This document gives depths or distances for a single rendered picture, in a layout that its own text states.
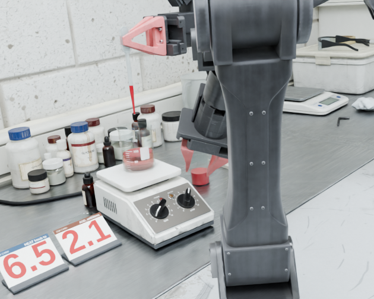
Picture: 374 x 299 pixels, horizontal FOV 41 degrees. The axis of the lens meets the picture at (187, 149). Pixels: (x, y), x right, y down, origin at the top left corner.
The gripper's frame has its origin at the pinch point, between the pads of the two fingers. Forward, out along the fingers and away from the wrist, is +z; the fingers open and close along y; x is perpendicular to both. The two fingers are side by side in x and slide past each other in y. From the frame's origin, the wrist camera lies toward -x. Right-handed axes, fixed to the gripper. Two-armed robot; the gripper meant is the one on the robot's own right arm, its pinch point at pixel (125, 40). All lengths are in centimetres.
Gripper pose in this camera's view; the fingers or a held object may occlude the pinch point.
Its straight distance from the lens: 88.4
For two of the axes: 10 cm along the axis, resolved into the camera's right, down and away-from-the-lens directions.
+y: 6.0, 2.0, -7.7
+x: 0.7, 9.5, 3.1
